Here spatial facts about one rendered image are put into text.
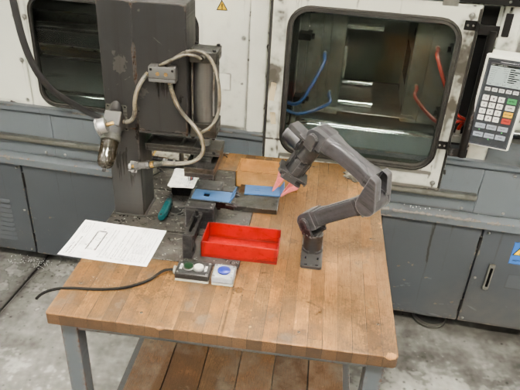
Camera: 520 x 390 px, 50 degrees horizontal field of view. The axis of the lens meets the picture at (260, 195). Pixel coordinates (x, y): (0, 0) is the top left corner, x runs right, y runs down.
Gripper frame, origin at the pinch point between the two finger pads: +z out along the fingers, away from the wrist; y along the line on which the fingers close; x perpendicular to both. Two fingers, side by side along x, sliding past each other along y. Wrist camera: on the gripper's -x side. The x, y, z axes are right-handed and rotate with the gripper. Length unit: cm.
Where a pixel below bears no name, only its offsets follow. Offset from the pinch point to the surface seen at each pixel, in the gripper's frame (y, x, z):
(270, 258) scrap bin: -8.5, 13.1, 15.4
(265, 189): -3.5, -30.8, 18.8
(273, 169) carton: -5, -47, 17
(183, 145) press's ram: 33.0, -13.6, 11.2
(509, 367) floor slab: -156, -43, 38
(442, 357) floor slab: -128, -44, 54
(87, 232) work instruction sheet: 45, 6, 49
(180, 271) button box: 15.0, 25.1, 27.8
